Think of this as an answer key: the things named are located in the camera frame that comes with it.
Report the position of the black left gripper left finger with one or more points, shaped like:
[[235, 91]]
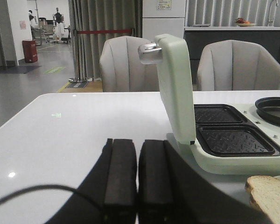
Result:
[[111, 184]]

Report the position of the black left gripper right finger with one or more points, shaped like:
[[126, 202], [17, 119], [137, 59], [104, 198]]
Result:
[[171, 192]]

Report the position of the bread slice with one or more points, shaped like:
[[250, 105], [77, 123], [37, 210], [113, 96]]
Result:
[[264, 194]]

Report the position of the mint green sandwich maker lid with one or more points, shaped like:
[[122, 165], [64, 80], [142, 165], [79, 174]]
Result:
[[171, 56]]

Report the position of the mint green breakfast maker base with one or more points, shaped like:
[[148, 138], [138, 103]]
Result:
[[225, 132]]

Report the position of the left beige upholstered chair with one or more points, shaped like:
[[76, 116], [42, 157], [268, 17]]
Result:
[[121, 68]]

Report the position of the beige upholstered chair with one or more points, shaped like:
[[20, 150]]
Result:
[[121, 68], [234, 65]]

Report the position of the black round frying pan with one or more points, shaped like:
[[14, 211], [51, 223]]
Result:
[[269, 109]]

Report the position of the right beige upholstered chair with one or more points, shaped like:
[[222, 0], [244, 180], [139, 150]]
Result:
[[234, 65]]

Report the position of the red trash bin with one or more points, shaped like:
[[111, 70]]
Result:
[[30, 51]]

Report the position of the red barrier belt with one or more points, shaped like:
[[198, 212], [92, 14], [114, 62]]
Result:
[[114, 31]]

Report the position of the white cabinet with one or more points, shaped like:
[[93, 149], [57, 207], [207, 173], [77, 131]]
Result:
[[163, 17]]

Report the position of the fruit plate on counter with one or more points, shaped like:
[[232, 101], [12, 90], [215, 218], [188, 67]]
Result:
[[244, 23]]

